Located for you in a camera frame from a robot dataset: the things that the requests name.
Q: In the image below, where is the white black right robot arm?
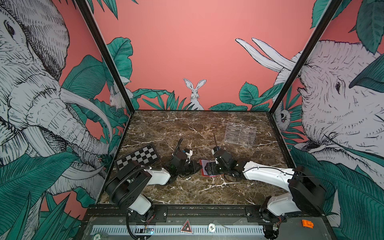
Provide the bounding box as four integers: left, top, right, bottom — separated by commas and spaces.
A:
201, 147, 327, 222

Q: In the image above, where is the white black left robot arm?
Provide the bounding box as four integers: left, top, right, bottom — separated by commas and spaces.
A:
105, 151, 202, 221

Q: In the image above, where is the black white checkerboard calibration board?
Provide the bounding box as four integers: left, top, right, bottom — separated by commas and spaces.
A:
115, 144, 160, 171

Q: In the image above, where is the clear acrylic compartment organizer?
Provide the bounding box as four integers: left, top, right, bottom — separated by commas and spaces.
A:
224, 123, 257, 148

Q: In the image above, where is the red warning triangle sticker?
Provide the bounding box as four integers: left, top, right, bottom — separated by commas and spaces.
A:
180, 219, 193, 234

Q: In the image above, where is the round white sticker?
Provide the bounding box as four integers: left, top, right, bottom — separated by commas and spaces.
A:
208, 223, 216, 233

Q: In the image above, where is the white ventilation grille strip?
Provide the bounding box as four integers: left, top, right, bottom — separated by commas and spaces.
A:
90, 225, 264, 236

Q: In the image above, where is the orange small connector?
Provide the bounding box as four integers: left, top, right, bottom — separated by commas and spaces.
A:
302, 220, 314, 229

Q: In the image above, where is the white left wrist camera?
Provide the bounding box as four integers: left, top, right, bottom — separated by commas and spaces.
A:
184, 149, 193, 163

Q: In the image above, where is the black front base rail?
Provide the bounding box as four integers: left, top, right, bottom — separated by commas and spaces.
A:
83, 204, 266, 223

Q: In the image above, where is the black left corner frame post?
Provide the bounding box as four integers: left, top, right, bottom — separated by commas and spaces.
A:
76, 0, 135, 115

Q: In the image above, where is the black corner frame post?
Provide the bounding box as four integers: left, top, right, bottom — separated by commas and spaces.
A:
76, 0, 135, 115
269, 0, 342, 115

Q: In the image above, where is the black right corner frame post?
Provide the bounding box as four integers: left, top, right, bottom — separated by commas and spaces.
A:
269, 0, 342, 115

